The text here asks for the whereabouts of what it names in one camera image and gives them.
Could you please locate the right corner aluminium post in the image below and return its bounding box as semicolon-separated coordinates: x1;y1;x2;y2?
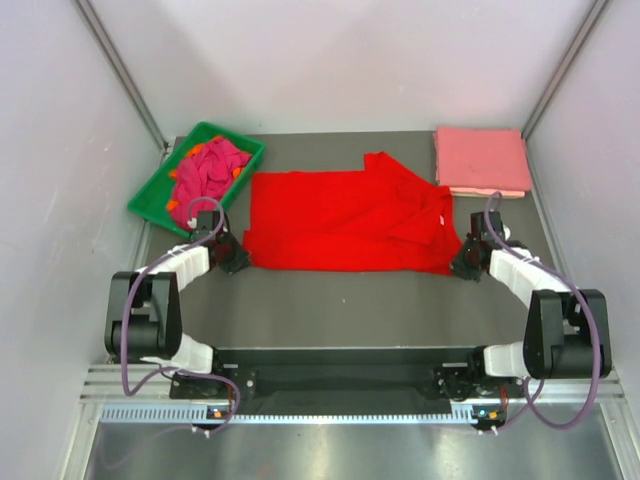
521;0;612;140

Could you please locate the grey slotted cable duct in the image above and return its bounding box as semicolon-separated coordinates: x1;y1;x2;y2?
100;403;499;425

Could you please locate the green plastic bin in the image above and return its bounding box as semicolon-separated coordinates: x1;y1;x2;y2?
128;122;265;238

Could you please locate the magenta t shirt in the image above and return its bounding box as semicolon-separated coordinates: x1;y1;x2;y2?
169;134;254;229

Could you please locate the red t shirt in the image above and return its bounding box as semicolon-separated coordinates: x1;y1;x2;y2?
243;152;462;275

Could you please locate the left corner aluminium post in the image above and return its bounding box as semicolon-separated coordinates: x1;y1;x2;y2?
71;0;169;151

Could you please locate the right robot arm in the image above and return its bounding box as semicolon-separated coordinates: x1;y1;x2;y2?
434;233;612;400

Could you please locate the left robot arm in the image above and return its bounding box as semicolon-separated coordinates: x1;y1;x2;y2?
104;226;249;397

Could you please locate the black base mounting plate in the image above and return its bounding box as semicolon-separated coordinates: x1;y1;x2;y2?
169;364;521;404

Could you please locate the corner aluminium post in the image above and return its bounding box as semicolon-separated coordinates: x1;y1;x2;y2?
71;0;169;151
521;0;612;140

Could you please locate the folded pink t shirt stack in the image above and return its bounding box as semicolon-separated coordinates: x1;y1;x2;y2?
433;127;532;198

